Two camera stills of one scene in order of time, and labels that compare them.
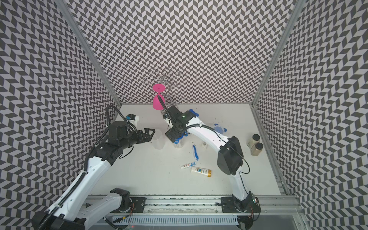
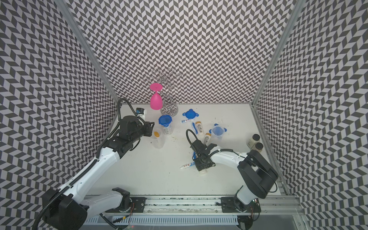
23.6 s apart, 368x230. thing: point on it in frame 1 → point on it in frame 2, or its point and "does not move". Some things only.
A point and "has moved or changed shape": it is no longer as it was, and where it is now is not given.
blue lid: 185,134 → 165,120
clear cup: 158,139 does not move
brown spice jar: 256,149 does not move
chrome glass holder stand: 167,77 does not move
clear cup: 180,143 has moved or changed shape
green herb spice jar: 255,138 does not move
